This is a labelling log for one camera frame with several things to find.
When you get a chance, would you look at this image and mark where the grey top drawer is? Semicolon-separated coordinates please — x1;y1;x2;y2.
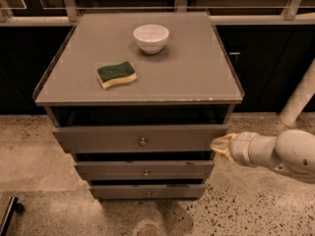
53;125;227;153

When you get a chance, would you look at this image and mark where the grey drawer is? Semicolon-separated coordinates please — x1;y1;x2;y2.
90;184;206;200
75;160;214;181
53;125;227;153

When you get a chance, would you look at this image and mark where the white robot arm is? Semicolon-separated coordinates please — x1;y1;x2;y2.
211;130;315;184

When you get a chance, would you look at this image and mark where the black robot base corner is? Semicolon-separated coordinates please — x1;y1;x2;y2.
0;197;25;236

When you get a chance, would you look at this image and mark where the grey bottom drawer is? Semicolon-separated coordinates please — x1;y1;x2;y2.
90;184;206;200

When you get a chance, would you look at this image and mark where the grey drawer cabinet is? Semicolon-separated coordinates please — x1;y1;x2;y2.
33;12;244;187

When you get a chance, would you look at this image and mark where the grey middle drawer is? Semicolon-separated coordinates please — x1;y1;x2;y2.
75;160;214;181

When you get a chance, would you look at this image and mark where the white ceramic bowl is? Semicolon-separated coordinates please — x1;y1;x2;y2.
133;25;169;54

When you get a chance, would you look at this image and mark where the green and yellow sponge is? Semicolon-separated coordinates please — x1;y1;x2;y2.
96;61;137;89

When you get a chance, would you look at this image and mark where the white cylindrical post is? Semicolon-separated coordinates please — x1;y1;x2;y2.
280;59;315;126

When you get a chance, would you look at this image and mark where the metal railing frame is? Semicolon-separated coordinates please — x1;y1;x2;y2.
0;0;315;26

